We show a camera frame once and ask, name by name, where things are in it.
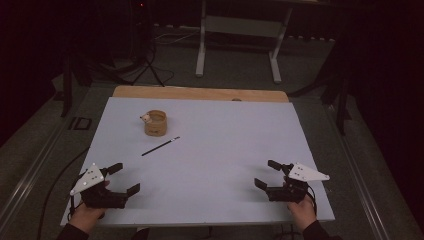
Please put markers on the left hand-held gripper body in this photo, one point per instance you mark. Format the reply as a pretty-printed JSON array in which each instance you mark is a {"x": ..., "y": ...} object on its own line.
[{"x": 96, "y": 196}]

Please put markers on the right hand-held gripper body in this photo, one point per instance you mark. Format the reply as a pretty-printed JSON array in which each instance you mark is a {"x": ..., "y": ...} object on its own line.
[{"x": 293, "y": 190}]

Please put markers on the black pen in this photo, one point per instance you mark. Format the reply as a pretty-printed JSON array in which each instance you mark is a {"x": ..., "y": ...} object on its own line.
[{"x": 160, "y": 146}]

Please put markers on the person's left hand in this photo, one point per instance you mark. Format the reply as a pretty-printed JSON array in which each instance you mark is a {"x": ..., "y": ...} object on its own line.
[{"x": 85, "y": 216}]

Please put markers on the person's right hand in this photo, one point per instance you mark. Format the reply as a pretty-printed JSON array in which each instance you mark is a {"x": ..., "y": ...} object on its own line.
[{"x": 302, "y": 213}]

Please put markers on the light grey table board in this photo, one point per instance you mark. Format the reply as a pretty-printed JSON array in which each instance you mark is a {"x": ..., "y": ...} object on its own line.
[{"x": 206, "y": 160}]

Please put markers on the black metal stand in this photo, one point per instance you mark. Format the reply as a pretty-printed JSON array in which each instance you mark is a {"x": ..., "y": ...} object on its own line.
[{"x": 341, "y": 106}]

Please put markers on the black tripod stand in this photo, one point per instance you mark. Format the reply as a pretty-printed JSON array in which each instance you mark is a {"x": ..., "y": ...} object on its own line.
[{"x": 146, "y": 50}]

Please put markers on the black floor frame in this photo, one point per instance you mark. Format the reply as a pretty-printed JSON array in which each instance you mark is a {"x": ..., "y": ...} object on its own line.
[{"x": 80, "y": 123}]

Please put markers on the metal floor rail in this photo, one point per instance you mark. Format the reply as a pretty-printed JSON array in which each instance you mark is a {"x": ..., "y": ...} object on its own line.
[
  {"x": 360, "y": 173},
  {"x": 30, "y": 173}
]

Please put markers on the black metal post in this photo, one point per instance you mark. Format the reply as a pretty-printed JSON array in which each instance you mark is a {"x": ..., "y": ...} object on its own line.
[{"x": 66, "y": 90}]

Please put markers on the white metal desk frame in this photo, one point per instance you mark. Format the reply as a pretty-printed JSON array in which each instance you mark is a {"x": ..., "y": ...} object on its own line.
[{"x": 240, "y": 26}]

